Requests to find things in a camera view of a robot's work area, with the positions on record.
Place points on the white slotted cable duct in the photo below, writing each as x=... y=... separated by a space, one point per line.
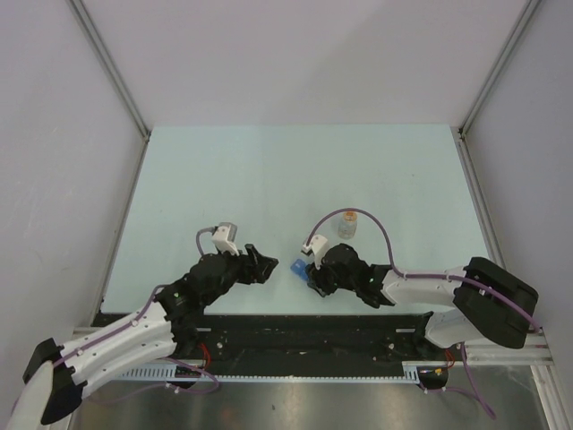
x=406 y=373

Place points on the grey aluminium corner profile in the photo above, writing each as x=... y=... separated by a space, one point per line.
x=501 y=62

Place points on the clear glass pill bottle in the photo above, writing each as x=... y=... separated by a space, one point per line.
x=347 y=225

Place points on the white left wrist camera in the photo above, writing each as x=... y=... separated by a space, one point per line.
x=223 y=238

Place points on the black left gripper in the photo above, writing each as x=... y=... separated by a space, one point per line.
x=257 y=268

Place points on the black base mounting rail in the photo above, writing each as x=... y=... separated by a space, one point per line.
x=311 y=345

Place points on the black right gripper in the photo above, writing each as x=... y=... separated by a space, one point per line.
x=316 y=279

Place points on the blue plastic pill organizer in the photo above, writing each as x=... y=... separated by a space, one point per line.
x=298 y=267

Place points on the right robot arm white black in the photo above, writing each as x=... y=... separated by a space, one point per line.
x=484 y=300

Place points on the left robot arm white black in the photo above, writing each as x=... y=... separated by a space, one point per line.
x=60 y=376

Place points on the left aluminium frame profile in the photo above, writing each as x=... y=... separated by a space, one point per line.
x=92 y=34

